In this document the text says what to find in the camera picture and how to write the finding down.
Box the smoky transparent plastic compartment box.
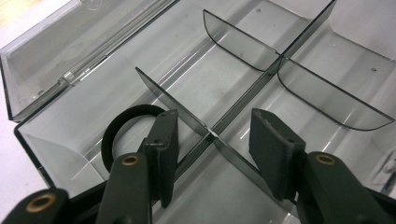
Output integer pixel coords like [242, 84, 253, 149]
[0, 0, 396, 224]

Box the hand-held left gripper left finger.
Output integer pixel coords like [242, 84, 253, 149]
[95, 109, 180, 224]

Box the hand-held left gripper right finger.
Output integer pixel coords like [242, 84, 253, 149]
[248, 107, 391, 224]

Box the black rubber ring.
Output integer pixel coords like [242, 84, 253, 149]
[101, 104, 166, 174]

